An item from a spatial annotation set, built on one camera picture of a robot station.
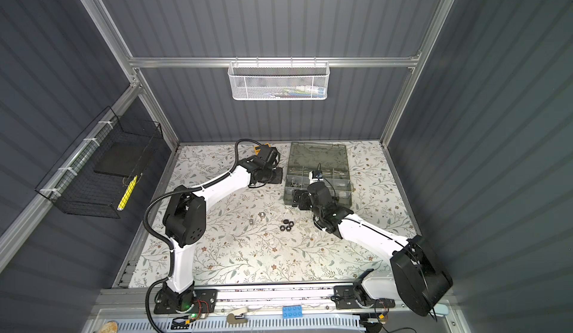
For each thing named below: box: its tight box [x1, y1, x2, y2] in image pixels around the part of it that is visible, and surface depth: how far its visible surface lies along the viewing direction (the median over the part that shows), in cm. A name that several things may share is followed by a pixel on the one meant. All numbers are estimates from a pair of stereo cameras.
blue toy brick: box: [282, 304, 303, 319], surface depth 72 cm
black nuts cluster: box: [279, 218, 295, 233], surface depth 93 cm
